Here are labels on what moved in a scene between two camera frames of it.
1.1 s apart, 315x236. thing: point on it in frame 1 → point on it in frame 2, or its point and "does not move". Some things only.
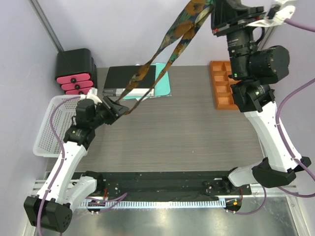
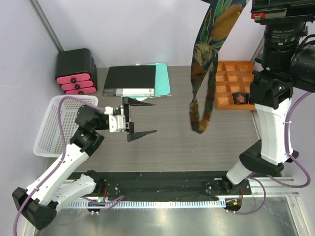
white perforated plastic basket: x=46 y=145 does not move
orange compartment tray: x=222 y=83 does not move
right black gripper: x=230 y=14 → x=283 y=12
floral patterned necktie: x=189 y=21 → x=219 y=19
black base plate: x=164 y=185 does not move
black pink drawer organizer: x=76 y=72 does not move
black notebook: x=118 y=78 does not move
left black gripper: x=113 y=115 → x=130 y=127
